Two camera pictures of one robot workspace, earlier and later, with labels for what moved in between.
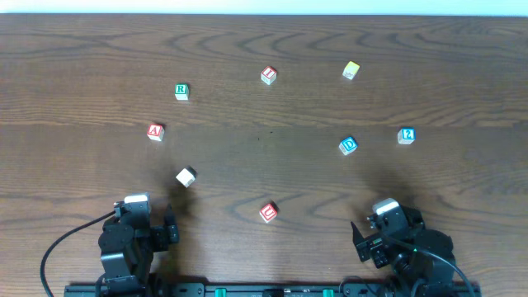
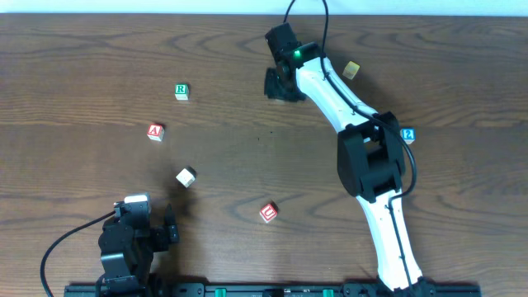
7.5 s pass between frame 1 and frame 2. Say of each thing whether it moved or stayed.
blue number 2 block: stayed
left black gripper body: stayed
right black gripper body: moved
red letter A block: stayed
